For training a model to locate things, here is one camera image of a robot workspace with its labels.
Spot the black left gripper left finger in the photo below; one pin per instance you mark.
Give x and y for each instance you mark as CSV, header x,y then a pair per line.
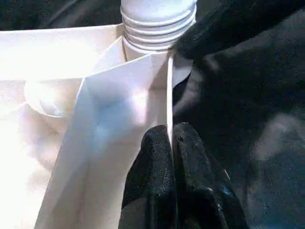
x,y
150,186

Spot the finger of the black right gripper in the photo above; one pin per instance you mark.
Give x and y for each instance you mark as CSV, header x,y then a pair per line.
x,y
226,28

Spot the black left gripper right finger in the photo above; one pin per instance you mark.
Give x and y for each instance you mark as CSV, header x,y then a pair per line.
x,y
202,198

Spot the white plastic table leg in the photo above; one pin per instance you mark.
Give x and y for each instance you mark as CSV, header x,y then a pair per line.
x,y
155,23

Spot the white plastic table top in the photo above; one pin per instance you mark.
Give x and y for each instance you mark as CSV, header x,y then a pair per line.
x,y
47,59

